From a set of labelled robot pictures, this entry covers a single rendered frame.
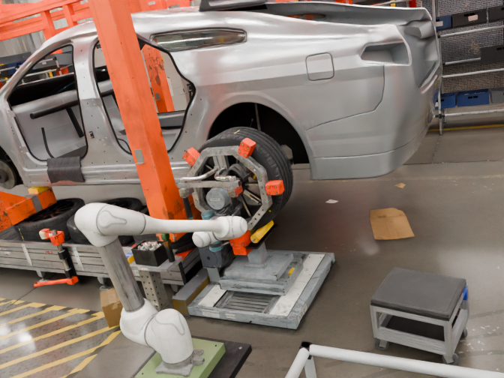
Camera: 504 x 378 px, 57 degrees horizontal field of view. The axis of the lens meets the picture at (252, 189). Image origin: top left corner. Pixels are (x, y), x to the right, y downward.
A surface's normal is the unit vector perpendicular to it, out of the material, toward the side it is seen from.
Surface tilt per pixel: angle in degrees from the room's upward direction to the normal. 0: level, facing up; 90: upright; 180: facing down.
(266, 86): 90
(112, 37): 90
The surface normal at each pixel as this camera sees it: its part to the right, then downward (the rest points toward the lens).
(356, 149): -0.43, 0.38
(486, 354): -0.19, -0.93
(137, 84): 0.88, -0.02
